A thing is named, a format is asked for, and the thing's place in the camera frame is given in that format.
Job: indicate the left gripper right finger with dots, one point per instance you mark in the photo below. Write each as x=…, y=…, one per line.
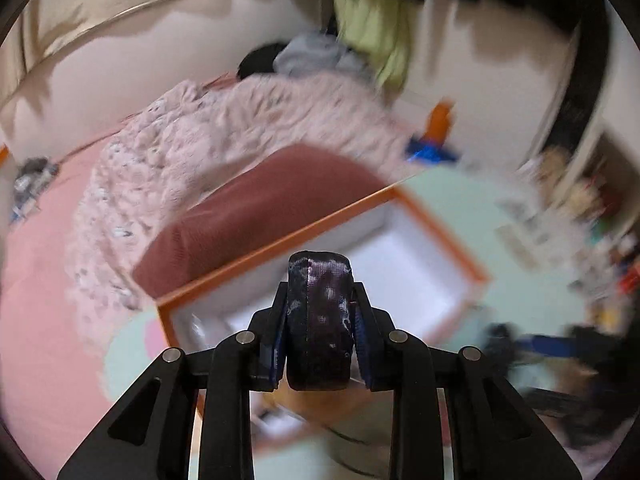
x=451, y=401

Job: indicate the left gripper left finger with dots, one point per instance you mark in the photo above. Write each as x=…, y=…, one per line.
x=147, y=433

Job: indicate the black satin scrunchie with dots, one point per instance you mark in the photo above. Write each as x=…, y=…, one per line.
x=319, y=322

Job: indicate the orange cardboard box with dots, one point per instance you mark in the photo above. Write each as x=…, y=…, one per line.
x=410, y=263

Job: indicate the maroon cushion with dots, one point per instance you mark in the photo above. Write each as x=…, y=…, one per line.
x=290, y=189

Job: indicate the grey clothes heap on bed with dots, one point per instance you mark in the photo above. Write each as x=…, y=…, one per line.
x=33, y=178

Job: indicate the orange water bottle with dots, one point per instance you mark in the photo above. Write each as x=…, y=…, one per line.
x=439, y=123

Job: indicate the pink floral blanket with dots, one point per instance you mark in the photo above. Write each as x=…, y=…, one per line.
x=188, y=143

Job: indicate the black clothing on bed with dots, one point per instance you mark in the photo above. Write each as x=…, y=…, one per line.
x=260, y=60

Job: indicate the grey clothing pile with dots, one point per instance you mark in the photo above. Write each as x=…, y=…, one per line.
x=313, y=53

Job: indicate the green hanging cloth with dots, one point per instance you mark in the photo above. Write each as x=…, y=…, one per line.
x=382, y=32

